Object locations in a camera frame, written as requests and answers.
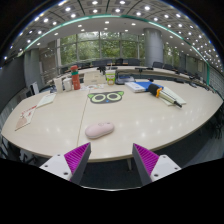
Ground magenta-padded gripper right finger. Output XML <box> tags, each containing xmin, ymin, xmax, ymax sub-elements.
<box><xmin>132</xmin><ymin>143</ymin><xmax>182</xmax><ymax>187</ymax></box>

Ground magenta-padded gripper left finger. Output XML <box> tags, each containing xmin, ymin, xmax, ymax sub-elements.
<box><xmin>39</xmin><ymin>142</ymin><xmax>92</xmax><ymax>185</ymax></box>

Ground pink computer mouse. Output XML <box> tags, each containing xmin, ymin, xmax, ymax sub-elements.
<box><xmin>84</xmin><ymin>121</ymin><xmax>115</xmax><ymax>140</ymax></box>

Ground cat-face mouse pad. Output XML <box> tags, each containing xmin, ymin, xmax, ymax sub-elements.
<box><xmin>87</xmin><ymin>90</ymin><xmax>125</xmax><ymax>105</ymax></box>

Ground red and white leaflet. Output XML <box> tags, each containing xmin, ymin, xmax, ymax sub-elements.
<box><xmin>14</xmin><ymin>105</ymin><xmax>38</xmax><ymax>132</ymax></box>

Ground white paper sheets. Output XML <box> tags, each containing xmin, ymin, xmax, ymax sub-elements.
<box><xmin>159</xmin><ymin>86</ymin><xmax>188</xmax><ymax>107</ymax></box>

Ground colourful sticker sheet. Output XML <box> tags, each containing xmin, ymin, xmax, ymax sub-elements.
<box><xmin>80</xmin><ymin>83</ymin><xmax>106</xmax><ymax>91</ymax></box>

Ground blue and white book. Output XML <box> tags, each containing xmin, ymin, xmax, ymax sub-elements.
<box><xmin>124</xmin><ymin>80</ymin><xmax>164</xmax><ymax>93</ymax></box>

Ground white paper cup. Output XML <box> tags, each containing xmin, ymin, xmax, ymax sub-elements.
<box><xmin>53</xmin><ymin>77</ymin><xmax>64</xmax><ymax>94</ymax></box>

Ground orange drink bottle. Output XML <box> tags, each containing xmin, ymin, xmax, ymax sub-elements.
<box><xmin>70</xmin><ymin>64</ymin><xmax>81</xmax><ymax>91</ymax></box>

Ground grey desk console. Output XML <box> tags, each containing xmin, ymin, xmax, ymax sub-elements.
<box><xmin>115</xmin><ymin>74</ymin><xmax>135</xmax><ymax>85</ymax></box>

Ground green-printed cup with straw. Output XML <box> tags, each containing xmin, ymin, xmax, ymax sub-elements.
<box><xmin>105</xmin><ymin>69</ymin><xmax>117</xmax><ymax>86</ymax></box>

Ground dark office chairs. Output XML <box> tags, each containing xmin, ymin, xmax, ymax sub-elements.
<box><xmin>59</xmin><ymin>58</ymin><xmax>208</xmax><ymax>84</ymax></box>

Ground ceiling lights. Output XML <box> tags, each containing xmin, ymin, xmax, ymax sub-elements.
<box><xmin>3</xmin><ymin>0</ymin><xmax>221</xmax><ymax>68</ymax></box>

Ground black microphone with yellow ring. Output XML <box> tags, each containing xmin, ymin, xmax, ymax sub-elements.
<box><xmin>147</xmin><ymin>83</ymin><xmax>184</xmax><ymax>109</ymax></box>

